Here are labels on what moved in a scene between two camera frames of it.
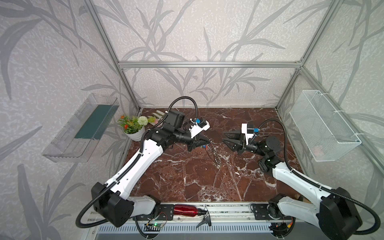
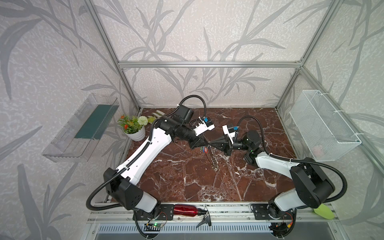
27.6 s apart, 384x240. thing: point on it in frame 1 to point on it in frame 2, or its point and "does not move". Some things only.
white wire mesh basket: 326,134 does not move
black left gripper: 193,141 does not move
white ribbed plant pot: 138,136 does not move
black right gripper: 242,145 to 229,145
